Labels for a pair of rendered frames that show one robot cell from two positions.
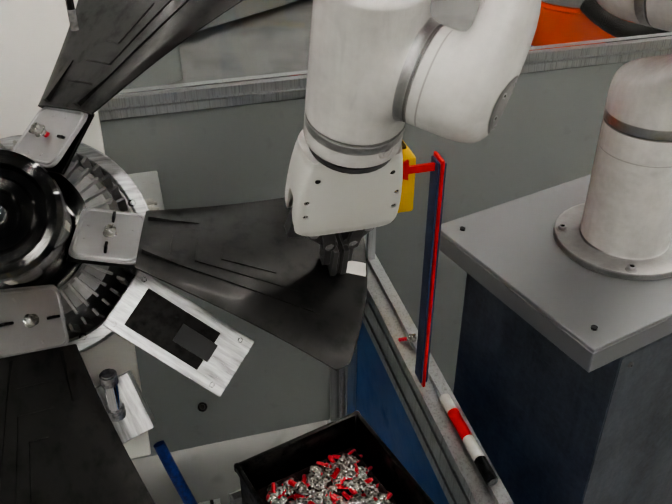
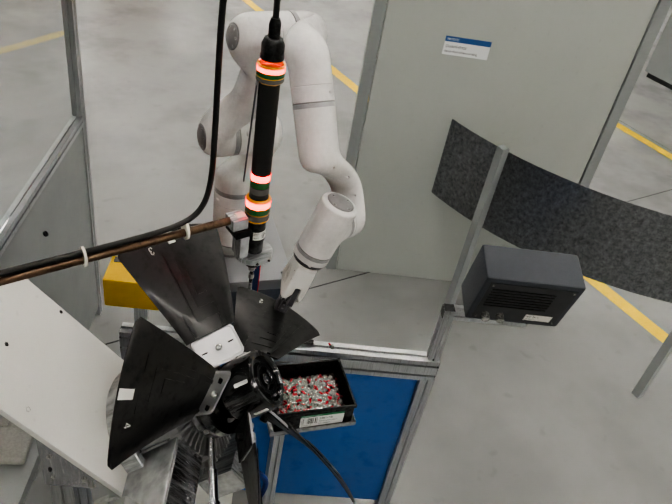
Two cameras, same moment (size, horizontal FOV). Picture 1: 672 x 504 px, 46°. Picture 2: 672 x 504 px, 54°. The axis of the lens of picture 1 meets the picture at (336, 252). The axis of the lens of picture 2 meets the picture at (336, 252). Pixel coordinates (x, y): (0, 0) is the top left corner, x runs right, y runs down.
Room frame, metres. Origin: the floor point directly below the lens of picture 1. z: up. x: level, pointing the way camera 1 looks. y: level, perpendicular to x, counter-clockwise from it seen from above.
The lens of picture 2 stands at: (0.39, 1.13, 2.20)
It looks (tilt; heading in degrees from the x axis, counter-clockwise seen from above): 37 degrees down; 278
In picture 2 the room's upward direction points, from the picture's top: 11 degrees clockwise
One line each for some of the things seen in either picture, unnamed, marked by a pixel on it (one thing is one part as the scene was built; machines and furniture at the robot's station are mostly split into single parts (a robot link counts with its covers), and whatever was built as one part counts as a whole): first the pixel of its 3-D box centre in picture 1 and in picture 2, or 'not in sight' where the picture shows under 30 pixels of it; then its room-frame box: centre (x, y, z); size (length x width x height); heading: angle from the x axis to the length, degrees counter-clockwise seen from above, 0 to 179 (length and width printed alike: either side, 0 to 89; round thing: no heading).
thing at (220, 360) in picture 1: (179, 333); not in sight; (0.71, 0.18, 0.98); 0.20 x 0.16 x 0.20; 15
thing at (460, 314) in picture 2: not in sight; (484, 315); (0.16, -0.29, 1.04); 0.24 x 0.03 x 0.03; 15
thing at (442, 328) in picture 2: not in sight; (440, 333); (0.26, -0.26, 0.96); 0.03 x 0.03 x 0.20; 15
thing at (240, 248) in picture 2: not in sight; (250, 234); (0.68, 0.23, 1.50); 0.09 x 0.07 x 0.10; 50
